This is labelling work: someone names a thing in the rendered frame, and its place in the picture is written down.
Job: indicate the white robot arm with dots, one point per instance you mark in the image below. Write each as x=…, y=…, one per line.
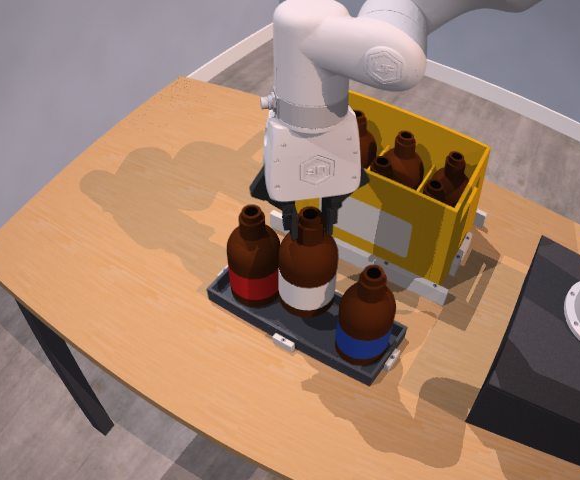
x=317, y=43

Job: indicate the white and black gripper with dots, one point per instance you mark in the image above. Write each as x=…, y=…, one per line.
x=304, y=163

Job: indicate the yellow bottle crate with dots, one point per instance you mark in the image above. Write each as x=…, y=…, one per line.
x=396, y=223

